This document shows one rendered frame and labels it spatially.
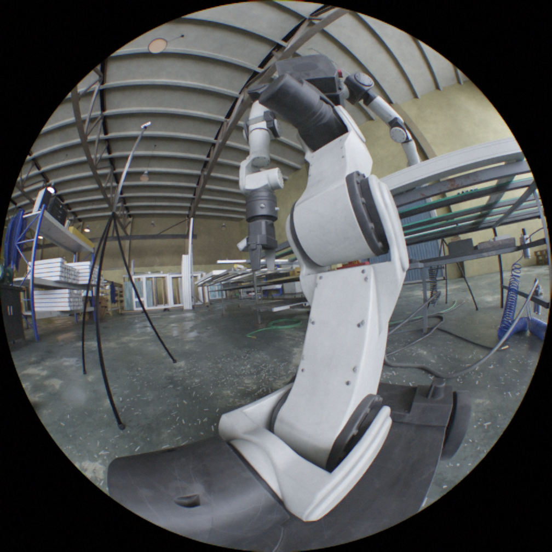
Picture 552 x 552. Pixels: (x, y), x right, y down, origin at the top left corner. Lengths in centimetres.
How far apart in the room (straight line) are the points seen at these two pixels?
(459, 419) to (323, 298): 44
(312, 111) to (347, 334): 48
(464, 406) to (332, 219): 51
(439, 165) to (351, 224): 65
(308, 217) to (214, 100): 863
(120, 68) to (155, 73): 163
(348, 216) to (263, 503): 33
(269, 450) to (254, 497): 6
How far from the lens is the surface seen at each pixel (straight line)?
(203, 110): 910
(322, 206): 25
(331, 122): 51
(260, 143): 58
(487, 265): 761
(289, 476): 20
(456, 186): 85
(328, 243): 26
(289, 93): 46
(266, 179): 49
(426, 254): 729
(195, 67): 830
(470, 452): 70
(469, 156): 86
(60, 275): 385
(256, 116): 70
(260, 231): 42
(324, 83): 67
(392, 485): 39
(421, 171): 82
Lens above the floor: 52
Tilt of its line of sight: 4 degrees up
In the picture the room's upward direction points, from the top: 6 degrees counter-clockwise
